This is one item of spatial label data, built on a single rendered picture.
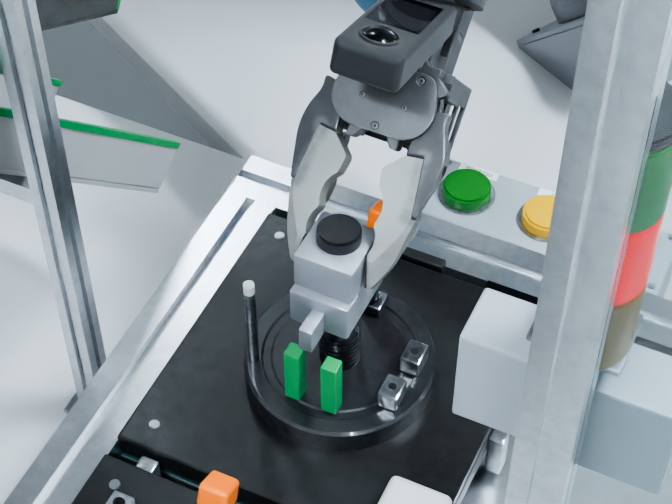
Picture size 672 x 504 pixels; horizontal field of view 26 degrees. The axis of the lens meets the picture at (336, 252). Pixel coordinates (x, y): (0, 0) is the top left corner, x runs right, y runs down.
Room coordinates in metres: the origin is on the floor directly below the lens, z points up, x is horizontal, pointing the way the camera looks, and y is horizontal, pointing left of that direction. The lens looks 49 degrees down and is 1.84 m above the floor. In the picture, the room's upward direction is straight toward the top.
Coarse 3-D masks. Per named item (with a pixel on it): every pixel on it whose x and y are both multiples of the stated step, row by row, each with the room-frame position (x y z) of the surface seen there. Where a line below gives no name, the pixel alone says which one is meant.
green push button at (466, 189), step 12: (444, 180) 0.83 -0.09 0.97; (456, 180) 0.83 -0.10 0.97; (468, 180) 0.83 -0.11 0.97; (480, 180) 0.83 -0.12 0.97; (444, 192) 0.82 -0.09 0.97; (456, 192) 0.82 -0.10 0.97; (468, 192) 0.82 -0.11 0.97; (480, 192) 0.82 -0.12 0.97; (456, 204) 0.81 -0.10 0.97; (468, 204) 0.81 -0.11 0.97; (480, 204) 0.81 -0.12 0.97
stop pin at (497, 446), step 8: (496, 432) 0.59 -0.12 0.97; (504, 432) 0.59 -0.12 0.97; (488, 440) 0.58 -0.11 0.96; (496, 440) 0.58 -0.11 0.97; (504, 440) 0.58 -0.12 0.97; (488, 448) 0.58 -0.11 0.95; (496, 448) 0.58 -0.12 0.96; (504, 448) 0.58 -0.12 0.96; (488, 456) 0.58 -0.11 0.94; (496, 456) 0.58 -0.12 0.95; (504, 456) 0.58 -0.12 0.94; (488, 464) 0.58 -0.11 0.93; (496, 464) 0.58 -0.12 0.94; (496, 472) 0.58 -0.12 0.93
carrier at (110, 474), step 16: (112, 464) 0.56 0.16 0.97; (128, 464) 0.56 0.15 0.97; (96, 480) 0.54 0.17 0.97; (112, 480) 0.54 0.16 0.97; (128, 480) 0.54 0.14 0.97; (144, 480) 0.54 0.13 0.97; (160, 480) 0.54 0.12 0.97; (80, 496) 0.53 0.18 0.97; (96, 496) 0.53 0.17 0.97; (144, 496) 0.53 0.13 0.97; (160, 496) 0.53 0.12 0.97; (176, 496) 0.53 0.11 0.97; (192, 496) 0.53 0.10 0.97
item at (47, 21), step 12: (36, 0) 0.73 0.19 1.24; (48, 0) 0.74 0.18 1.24; (60, 0) 0.74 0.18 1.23; (72, 0) 0.75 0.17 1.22; (84, 0) 0.76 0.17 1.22; (96, 0) 0.77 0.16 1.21; (108, 0) 0.78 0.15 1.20; (120, 0) 0.79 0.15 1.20; (48, 12) 0.74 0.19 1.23; (60, 12) 0.74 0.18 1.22; (72, 12) 0.75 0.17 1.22; (84, 12) 0.76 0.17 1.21; (96, 12) 0.77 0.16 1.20; (108, 12) 0.78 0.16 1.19; (48, 24) 0.73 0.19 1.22; (60, 24) 0.74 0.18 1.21
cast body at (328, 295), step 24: (336, 216) 0.65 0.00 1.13; (312, 240) 0.64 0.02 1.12; (336, 240) 0.63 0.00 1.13; (360, 240) 0.63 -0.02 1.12; (312, 264) 0.62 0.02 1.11; (336, 264) 0.62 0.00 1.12; (360, 264) 0.62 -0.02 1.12; (312, 288) 0.62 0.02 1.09; (336, 288) 0.61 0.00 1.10; (360, 288) 0.62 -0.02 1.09; (312, 312) 0.61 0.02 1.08; (336, 312) 0.60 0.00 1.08; (360, 312) 0.62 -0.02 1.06; (312, 336) 0.59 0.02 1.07
